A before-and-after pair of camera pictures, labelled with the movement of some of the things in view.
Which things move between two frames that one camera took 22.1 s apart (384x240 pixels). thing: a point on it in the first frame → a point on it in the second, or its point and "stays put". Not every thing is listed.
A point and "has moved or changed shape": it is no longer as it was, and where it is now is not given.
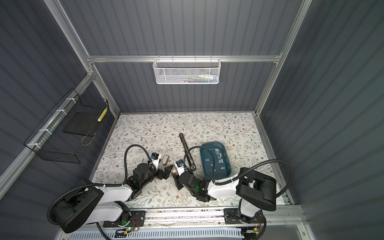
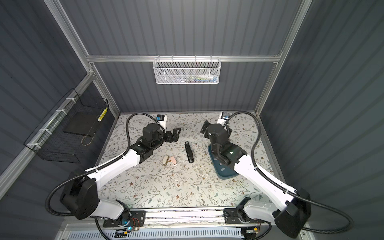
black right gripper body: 195,194 → 210,127
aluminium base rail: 188,219 stays put
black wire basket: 68,128 stays put
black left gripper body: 151,174 → 161,137
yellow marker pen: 102,115 stays put
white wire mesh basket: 186,70 stays put
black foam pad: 83,123 stays put
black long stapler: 189,157 has moved or changed shape
